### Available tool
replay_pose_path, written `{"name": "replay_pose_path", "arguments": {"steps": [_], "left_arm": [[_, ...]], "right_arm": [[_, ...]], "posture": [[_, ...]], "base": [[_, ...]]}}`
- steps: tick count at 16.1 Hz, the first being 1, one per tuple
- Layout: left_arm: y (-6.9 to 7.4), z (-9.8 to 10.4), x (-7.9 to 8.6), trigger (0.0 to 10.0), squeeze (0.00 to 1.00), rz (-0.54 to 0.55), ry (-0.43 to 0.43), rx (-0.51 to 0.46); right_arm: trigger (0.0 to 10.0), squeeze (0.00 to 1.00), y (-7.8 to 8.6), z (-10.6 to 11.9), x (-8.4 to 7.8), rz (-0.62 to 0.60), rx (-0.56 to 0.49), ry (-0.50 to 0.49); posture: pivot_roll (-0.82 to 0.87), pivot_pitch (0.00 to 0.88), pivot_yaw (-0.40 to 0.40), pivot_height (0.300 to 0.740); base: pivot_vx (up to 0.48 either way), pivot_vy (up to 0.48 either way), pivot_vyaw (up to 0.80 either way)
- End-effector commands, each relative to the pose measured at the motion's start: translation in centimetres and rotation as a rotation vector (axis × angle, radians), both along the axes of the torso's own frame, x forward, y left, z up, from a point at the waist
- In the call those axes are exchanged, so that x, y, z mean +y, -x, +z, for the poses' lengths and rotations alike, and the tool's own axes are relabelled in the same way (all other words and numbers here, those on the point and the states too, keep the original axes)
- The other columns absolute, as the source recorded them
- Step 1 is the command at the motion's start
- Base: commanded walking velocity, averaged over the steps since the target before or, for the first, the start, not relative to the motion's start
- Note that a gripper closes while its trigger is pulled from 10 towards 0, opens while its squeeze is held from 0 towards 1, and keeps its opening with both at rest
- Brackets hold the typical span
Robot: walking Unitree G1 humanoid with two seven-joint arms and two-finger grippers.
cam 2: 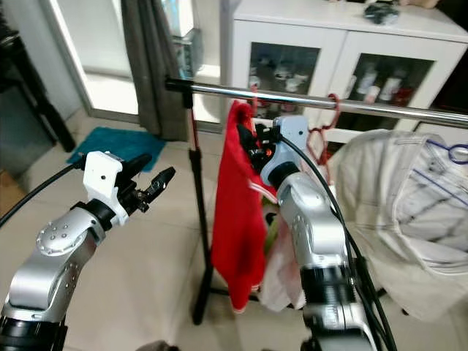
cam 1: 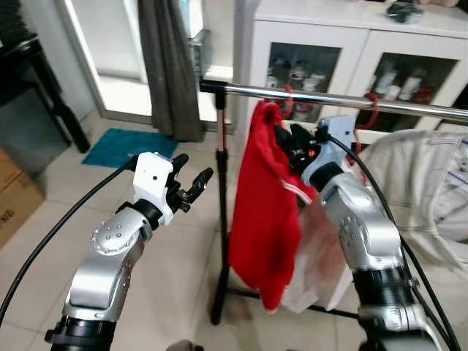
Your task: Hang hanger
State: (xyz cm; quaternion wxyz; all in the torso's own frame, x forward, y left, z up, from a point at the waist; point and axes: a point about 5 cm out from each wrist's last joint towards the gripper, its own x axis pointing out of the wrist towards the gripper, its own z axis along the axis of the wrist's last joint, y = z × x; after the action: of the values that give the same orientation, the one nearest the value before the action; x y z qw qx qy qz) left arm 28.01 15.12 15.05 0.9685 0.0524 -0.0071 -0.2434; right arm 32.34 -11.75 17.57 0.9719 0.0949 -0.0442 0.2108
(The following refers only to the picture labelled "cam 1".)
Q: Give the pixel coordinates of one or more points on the small dark grey gadget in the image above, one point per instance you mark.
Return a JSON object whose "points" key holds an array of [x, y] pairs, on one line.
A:
{"points": [[404, 12]]}

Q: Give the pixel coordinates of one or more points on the grey robot leg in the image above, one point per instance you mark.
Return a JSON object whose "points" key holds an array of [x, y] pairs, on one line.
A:
{"points": [[184, 346]]}

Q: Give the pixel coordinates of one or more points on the grey storage bin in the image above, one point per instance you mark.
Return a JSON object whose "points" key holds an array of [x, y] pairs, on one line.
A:
{"points": [[33, 131]]}

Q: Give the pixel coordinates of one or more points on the printed brown cardboard box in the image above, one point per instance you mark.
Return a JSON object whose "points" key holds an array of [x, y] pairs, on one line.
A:
{"points": [[18, 208]]}

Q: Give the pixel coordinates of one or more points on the silver clothes rack rail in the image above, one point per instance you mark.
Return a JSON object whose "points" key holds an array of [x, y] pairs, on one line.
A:
{"points": [[329, 99]]}

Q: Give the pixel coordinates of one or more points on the red plastic clothes hanger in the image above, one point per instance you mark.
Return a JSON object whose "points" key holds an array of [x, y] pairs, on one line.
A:
{"points": [[291, 102], [376, 110]]}

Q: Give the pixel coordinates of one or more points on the grey utility box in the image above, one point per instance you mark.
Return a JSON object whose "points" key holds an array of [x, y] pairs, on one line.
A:
{"points": [[201, 55]]}

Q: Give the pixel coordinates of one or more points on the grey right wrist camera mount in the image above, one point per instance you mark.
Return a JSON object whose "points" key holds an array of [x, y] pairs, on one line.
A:
{"points": [[333, 150]]}

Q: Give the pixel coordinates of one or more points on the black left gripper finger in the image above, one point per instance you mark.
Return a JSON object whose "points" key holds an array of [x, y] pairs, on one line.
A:
{"points": [[180, 165], [199, 184]]}

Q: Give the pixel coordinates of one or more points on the beige jacket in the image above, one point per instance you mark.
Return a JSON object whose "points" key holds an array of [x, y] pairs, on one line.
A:
{"points": [[424, 190]]}

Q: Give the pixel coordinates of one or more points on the red garment with white trim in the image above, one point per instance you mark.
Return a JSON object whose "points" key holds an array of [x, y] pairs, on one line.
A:
{"points": [[263, 205]]}

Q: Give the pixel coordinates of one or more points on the black metal shelf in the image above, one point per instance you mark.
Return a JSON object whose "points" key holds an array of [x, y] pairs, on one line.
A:
{"points": [[14, 73]]}

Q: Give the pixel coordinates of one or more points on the white glass door cabinet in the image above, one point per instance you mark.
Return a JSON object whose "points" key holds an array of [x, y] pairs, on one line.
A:
{"points": [[329, 25]]}

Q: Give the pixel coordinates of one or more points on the grey curtain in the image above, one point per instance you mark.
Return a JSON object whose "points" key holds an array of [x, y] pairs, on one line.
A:
{"points": [[170, 73]]}

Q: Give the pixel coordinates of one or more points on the plain brown cardboard box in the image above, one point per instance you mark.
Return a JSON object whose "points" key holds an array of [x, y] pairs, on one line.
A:
{"points": [[7, 172]]}

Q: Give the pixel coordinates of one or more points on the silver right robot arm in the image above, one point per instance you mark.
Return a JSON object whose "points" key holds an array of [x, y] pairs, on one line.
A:
{"points": [[362, 227]]}

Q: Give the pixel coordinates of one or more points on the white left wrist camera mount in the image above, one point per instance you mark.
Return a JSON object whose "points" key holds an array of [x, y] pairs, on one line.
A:
{"points": [[152, 179]]}

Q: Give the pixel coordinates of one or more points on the blue clothes hanger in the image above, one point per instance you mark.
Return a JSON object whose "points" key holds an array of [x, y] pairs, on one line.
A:
{"points": [[461, 178]]}

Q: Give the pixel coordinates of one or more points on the teal floor mat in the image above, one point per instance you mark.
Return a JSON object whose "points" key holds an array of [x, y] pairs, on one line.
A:
{"points": [[128, 146]]}

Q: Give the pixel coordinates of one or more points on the translucent white plastic bag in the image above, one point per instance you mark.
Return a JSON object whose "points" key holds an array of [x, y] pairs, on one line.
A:
{"points": [[322, 270]]}

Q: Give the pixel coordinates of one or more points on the white glass sliding door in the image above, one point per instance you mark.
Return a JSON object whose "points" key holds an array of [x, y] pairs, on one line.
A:
{"points": [[110, 44]]}

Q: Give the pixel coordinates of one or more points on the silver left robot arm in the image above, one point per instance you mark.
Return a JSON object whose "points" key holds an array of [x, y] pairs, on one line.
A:
{"points": [[102, 278]]}

